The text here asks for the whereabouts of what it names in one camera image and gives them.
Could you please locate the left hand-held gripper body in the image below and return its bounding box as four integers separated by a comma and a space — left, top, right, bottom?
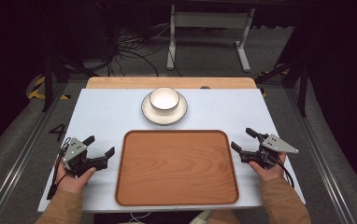
62, 137, 109, 178

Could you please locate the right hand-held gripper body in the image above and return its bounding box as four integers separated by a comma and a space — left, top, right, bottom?
239, 133, 300, 171

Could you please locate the person's right hand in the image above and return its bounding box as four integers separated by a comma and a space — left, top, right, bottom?
249, 151, 288, 183

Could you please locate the person's left hand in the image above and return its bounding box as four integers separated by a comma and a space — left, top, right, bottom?
56, 161, 97, 195

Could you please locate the white table cover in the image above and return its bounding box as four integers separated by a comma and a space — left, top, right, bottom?
37, 88, 306, 214

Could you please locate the black tripod stand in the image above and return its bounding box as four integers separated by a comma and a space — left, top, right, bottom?
40, 52, 100, 113
254, 55, 308, 118

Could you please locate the wooden tray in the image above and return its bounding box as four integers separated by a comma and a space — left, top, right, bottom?
114, 129, 240, 207

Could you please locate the white plate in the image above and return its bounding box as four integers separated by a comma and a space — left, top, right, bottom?
140, 91, 189, 126

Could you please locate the yellow black floor tape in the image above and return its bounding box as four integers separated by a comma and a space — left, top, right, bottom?
26, 76, 72, 101

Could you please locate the white bowl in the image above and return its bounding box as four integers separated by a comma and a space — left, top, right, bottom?
149, 87, 180, 112

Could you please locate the white metal stand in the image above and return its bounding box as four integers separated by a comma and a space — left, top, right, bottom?
165, 4, 256, 73

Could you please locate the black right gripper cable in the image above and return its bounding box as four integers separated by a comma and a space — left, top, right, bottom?
271, 155, 295, 189

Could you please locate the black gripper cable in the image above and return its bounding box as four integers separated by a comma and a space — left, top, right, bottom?
46, 136, 72, 201
271, 155, 295, 189

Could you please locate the aluminium floor rail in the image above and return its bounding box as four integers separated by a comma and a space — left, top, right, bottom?
285, 88, 357, 224
0, 82, 70, 224

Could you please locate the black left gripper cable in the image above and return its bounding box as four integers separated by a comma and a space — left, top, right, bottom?
46, 136, 72, 201

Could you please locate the bundle of black floor cables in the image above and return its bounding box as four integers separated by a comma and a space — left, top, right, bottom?
105, 26, 184, 77

